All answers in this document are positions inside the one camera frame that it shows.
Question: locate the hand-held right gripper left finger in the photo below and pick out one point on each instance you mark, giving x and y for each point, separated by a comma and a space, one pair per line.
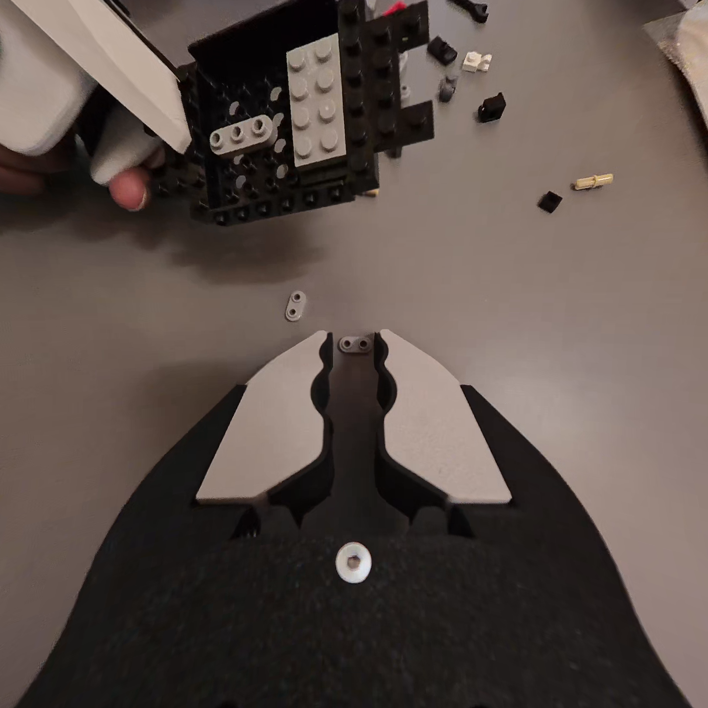
265, 437

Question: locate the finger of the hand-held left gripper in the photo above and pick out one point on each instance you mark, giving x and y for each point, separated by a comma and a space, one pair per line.
110, 61

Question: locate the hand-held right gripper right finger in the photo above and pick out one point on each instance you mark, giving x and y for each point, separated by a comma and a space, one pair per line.
442, 437

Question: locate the light grey two-hole link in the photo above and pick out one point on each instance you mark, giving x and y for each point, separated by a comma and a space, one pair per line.
296, 306
355, 344

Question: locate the light grey long link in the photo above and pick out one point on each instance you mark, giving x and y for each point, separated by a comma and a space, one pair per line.
243, 135

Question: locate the light grey brick plate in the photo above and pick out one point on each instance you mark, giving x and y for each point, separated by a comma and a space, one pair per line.
318, 99

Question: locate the black brick plate assembly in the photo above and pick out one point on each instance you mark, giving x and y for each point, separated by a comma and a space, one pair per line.
365, 83

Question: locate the pile of small brick pieces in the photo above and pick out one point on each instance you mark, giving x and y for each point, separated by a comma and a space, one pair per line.
491, 108

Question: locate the grey desk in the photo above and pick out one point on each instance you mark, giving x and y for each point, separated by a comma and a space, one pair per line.
498, 276

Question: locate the person's left hand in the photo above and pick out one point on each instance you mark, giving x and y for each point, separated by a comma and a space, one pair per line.
130, 191

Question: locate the tiny black tile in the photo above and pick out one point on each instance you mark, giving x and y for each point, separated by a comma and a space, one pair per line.
550, 202

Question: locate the tan connector pin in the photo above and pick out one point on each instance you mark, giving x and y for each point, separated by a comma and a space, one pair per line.
592, 181

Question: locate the clear bag of pieces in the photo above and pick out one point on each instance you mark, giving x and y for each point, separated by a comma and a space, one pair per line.
686, 55

